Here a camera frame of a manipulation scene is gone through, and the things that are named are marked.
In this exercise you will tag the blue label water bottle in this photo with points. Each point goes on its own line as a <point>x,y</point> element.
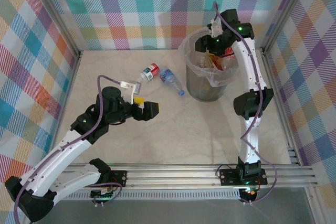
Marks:
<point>166,75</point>

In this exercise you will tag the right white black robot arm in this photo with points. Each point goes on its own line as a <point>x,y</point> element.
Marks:
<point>249,140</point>

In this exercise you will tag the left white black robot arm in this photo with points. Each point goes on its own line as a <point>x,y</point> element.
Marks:
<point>60,155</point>

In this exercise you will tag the clear plastic bin liner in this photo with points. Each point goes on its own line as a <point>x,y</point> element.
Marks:
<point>225,77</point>

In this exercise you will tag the grey round waste bin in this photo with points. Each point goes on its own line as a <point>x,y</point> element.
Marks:
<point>204,87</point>

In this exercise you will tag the green-lit controller board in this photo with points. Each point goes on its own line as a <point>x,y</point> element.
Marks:
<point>103,195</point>
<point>249,192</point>

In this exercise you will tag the grey metal panel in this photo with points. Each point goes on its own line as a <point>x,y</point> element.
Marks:
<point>170,212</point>

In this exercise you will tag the right arm white wrist camera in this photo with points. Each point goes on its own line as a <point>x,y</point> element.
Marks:
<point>216,28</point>

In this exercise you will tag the aluminium frame rail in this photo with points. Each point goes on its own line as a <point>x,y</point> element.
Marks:
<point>279,103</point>
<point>68,87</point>

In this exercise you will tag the wide aluminium base rail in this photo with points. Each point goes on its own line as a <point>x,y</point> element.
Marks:
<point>170,175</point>

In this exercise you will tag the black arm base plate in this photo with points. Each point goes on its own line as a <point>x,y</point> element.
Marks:
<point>119,178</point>
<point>228,176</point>

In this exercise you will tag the aluminium frame post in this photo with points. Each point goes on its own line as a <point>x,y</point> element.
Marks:
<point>57,16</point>
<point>286,11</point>

